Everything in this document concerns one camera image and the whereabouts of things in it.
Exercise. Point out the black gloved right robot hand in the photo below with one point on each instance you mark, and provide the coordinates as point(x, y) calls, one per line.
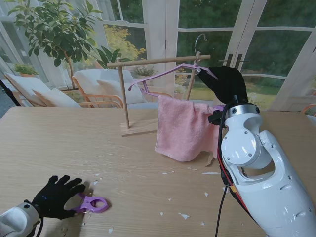
point(227, 84)

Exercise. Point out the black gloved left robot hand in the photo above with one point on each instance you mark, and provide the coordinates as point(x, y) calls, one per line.
point(54, 200)

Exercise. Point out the pink square towel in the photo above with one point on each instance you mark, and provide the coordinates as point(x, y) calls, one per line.
point(182, 130)

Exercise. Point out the pink hanger with metal hook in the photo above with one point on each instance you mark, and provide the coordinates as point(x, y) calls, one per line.
point(160, 73)

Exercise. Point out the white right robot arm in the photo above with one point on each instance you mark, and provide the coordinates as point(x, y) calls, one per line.
point(266, 187)

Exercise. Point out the printed garden room backdrop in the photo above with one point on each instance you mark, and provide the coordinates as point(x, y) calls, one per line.
point(271, 42)

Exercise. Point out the wooden tabletop drying rack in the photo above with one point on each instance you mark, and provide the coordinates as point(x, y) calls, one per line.
point(153, 61)

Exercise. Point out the black tripod stand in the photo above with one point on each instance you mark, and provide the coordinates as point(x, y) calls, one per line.
point(7, 92)

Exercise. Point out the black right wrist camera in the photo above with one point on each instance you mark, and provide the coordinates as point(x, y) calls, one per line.
point(214, 117)

